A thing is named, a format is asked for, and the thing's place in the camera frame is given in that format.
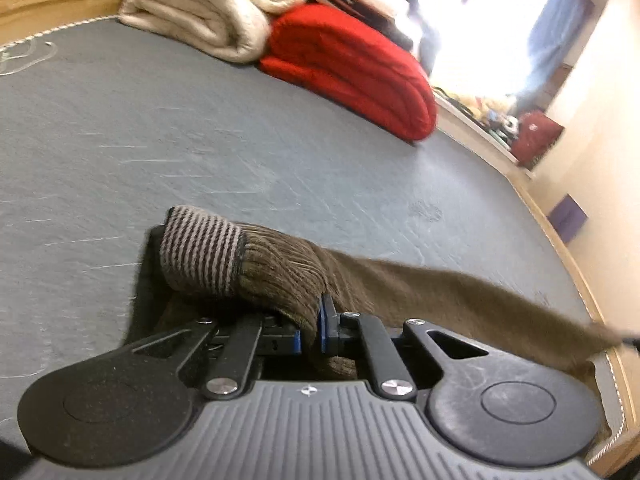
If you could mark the yellow plush toy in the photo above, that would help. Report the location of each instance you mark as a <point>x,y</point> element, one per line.
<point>487,107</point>

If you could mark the red folded blanket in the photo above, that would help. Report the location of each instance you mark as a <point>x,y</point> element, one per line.
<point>350,70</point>

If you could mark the purple box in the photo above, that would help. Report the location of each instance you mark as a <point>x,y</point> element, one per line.
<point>567,217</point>

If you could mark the white windowsill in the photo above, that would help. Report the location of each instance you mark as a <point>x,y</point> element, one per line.
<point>475,135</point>

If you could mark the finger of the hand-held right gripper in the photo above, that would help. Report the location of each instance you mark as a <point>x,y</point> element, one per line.
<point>631,338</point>

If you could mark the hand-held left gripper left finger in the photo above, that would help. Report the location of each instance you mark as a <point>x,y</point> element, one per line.
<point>294,342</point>

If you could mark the cream folded blanket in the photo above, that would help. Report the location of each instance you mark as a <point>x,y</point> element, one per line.
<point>210,10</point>

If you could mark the grey quilted mattress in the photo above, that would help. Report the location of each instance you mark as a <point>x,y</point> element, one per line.
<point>150,135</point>

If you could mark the red patterned cushion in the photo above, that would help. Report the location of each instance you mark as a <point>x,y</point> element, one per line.
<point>539,135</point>

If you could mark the blue curtain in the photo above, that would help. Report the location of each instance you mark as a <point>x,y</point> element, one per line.
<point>552,35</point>

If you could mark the window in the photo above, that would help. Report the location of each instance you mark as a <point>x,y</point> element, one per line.
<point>475,20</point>

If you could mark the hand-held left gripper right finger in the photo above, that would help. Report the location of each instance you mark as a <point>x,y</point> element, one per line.
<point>327,322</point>

